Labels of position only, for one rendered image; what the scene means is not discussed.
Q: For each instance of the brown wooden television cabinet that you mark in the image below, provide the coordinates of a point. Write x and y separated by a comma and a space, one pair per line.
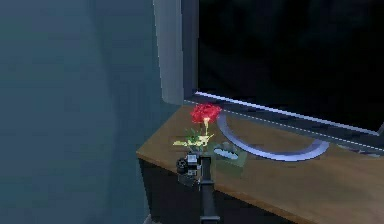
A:
300, 186

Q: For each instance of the red rose houseplant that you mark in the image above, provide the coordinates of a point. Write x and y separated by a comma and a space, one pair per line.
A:
205, 113

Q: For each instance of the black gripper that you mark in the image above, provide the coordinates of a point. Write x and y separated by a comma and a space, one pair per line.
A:
182, 165

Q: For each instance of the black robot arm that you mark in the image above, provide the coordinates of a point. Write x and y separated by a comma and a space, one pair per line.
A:
207, 196

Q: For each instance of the clear glass dish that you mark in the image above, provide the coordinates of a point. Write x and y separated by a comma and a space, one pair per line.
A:
230, 154

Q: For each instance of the black flat television set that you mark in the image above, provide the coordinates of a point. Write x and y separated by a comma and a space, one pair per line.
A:
283, 50

